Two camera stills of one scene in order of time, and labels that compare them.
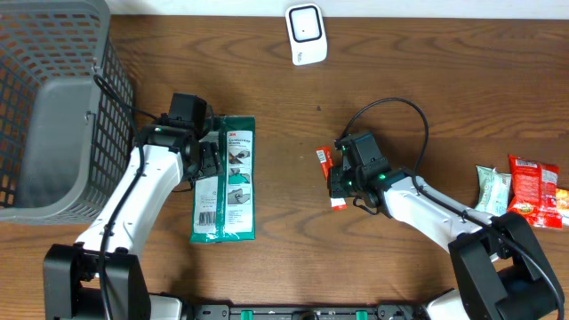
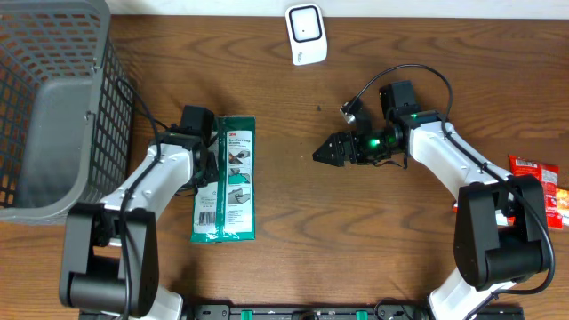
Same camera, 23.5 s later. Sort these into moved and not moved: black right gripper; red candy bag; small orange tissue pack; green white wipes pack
Moved: black right gripper
Not moved: small orange tissue pack; red candy bag; green white wipes pack
